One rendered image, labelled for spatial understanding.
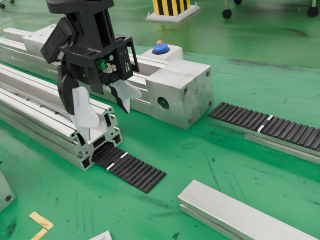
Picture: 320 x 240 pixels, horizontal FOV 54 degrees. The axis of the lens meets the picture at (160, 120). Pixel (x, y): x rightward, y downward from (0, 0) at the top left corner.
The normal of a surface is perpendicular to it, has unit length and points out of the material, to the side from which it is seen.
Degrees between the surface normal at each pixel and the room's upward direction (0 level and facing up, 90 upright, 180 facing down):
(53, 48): 89
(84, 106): 73
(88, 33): 90
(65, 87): 98
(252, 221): 0
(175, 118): 90
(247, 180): 0
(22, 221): 0
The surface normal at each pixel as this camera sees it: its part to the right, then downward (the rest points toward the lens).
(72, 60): -0.65, 0.51
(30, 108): -0.16, -0.81
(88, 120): -0.67, 0.26
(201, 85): 0.74, 0.27
